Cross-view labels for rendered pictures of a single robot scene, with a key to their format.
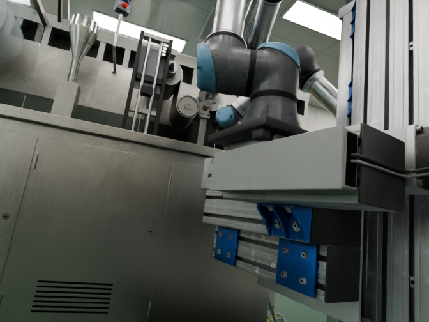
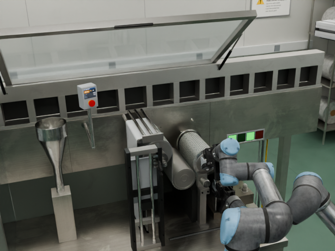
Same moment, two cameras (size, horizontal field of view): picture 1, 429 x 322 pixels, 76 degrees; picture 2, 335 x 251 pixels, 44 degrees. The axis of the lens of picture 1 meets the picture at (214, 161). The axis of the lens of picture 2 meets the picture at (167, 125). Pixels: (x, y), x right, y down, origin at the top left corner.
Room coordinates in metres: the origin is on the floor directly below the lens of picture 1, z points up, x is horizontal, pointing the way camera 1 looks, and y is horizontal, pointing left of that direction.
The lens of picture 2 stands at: (-0.38, 0.24, 2.25)
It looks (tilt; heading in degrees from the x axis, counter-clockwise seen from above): 23 degrees down; 1
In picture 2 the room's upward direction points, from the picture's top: 1 degrees counter-clockwise
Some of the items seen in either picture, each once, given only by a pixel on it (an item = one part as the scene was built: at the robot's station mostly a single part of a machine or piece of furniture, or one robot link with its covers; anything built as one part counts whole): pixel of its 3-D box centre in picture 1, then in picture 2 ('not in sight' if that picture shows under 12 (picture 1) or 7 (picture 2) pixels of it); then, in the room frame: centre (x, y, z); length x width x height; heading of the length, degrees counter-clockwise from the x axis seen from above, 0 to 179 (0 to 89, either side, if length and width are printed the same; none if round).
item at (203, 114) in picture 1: (202, 128); (202, 200); (1.41, 0.09, 1.05); 0.06 x 0.05 x 0.31; 18
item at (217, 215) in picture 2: not in sight; (207, 201); (1.60, 0.05, 0.92); 0.28 x 0.04 x 0.04; 18
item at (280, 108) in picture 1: (271, 119); not in sight; (0.65, -0.13, 0.87); 0.15 x 0.15 x 0.10
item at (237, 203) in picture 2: not in sight; (241, 213); (1.22, -0.07, 1.11); 0.11 x 0.08 x 0.09; 18
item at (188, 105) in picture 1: (183, 112); (176, 167); (1.54, 0.22, 1.17); 0.26 x 0.12 x 0.12; 18
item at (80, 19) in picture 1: (84, 27); (51, 129); (1.34, 0.78, 1.50); 0.14 x 0.14 x 0.06
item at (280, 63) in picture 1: (272, 75); not in sight; (0.65, -0.12, 0.98); 0.13 x 0.12 x 0.14; 90
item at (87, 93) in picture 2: (123, 3); (88, 96); (1.32, 0.60, 1.66); 0.07 x 0.07 x 0.10; 37
